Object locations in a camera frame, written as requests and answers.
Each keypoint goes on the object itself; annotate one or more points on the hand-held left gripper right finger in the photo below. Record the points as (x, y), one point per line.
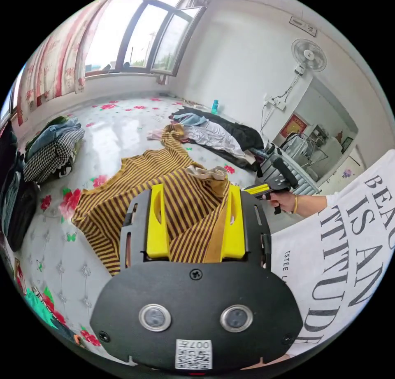
(234, 230)

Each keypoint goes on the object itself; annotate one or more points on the blue bottle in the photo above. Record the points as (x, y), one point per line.
(215, 106)

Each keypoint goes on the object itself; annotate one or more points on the heap of unfolded clothes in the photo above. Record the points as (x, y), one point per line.
(213, 131)

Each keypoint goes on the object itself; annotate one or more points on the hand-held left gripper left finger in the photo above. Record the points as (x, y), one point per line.
(157, 224)

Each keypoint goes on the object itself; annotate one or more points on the white wall fan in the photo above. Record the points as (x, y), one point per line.
(308, 55)

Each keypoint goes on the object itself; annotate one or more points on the person's right hand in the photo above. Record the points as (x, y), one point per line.
(285, 203)

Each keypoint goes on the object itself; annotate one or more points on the window with dark frame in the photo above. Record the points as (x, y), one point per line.
(145, 36)

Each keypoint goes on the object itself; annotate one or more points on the red and white flowered curtain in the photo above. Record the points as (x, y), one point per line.
(52, 67)

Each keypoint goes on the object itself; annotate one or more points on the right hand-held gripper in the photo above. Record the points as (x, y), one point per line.
(279, 186)

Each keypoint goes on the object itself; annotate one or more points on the person's body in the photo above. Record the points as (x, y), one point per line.
(339, 246)

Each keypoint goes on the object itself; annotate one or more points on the person's right forearm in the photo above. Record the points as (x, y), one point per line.
(310, 206)

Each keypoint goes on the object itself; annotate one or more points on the pile of dark clothes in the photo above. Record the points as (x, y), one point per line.
(18, 206)

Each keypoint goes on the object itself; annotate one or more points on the bed with flower print sheet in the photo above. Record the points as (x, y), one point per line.
(123, 128)

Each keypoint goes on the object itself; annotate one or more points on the clothes drying rack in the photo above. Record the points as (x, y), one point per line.
(301, 165)

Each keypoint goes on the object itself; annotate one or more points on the pile of folded clothes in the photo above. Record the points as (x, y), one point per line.
(52, 150)

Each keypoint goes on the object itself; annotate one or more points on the black and yellow striped long sleeve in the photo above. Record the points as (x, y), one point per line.
(117, 206)

